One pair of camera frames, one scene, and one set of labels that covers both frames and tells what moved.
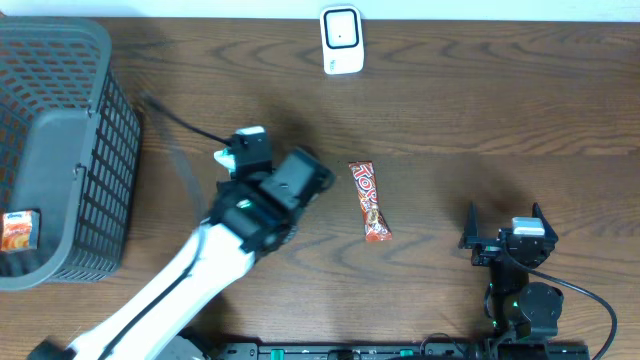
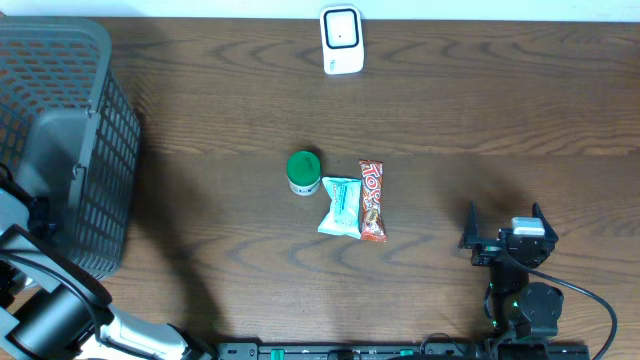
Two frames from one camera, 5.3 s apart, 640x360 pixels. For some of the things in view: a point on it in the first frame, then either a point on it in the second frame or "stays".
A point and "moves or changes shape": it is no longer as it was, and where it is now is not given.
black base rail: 568,350 stays
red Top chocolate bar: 376,227 moves or changes shape
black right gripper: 487,246 stays
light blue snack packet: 226,159 → 344,215
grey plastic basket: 69,147 stays
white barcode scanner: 342,39 stays
